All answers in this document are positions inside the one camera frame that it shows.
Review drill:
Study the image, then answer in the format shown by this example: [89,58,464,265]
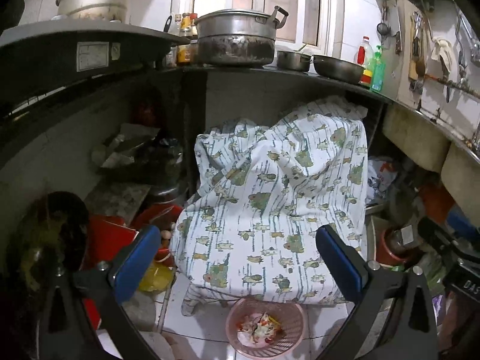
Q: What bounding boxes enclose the black kitchen counter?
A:
[0,18,399,121]

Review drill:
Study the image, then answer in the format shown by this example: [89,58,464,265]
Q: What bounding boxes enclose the yellow plastic bag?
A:
[137,261,174,293]

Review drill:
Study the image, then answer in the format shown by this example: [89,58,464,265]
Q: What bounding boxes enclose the red plastic bucket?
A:
[79,214,139,331]

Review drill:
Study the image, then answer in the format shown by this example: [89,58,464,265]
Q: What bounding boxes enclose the red plastic basin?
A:
[130,203,183,267]

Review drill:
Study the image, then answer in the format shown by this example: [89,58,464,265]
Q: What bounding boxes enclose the pink perforated plastic basket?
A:
[225,298,306,359]

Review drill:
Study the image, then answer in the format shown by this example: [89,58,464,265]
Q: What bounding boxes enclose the white printed plastic bag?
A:
[365,157,398,205]

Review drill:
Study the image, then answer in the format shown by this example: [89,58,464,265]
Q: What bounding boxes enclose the crumpled wrappers in basket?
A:
[237,313,284,348]

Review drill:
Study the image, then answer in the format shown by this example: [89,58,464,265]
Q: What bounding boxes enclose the white dinosaur print cloth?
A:
[171,96,368,316]

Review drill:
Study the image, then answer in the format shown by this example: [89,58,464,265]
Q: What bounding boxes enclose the yellow spice jar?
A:
[175,12,193,65]

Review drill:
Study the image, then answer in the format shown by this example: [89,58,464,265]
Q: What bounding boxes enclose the green dish soap bottle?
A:
[370,46,386,93]

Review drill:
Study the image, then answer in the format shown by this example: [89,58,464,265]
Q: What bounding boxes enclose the dark frying pan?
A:
[312,55,364,85]

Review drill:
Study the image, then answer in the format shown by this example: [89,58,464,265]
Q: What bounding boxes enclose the red capped oil bottle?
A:
[355,36,374,87]

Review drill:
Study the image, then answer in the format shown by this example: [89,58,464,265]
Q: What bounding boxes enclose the small steel saucepan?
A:
[277,50,311,72]

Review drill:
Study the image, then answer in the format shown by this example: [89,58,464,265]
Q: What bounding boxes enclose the large blackened aluminium pot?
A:
[197,6,289,67]

